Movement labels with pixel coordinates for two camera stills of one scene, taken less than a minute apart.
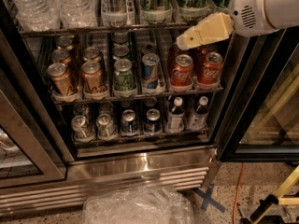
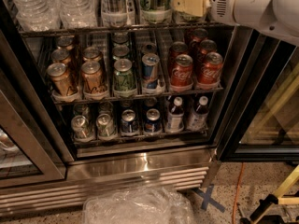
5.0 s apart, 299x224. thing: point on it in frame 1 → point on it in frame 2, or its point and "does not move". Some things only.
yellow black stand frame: (281, 197) does not move
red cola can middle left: (174, 51) does not move
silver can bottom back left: (80, 109) does not move
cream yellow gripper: (247, 8) → (221, 7)
